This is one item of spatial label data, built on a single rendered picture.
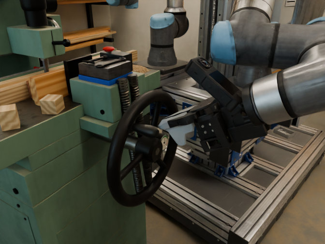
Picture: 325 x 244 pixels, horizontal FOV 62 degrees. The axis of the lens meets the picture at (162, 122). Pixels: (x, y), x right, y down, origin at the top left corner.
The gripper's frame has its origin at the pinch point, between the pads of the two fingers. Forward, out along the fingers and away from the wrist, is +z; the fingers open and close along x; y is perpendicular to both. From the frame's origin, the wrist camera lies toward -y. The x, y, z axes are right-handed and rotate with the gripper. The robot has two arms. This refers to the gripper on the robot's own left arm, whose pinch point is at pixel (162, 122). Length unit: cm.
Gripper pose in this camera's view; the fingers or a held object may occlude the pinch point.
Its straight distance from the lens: 56.0
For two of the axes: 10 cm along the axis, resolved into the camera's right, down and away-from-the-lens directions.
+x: 5.2, -3.8, 7.6
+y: 4.3, 8.9, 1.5
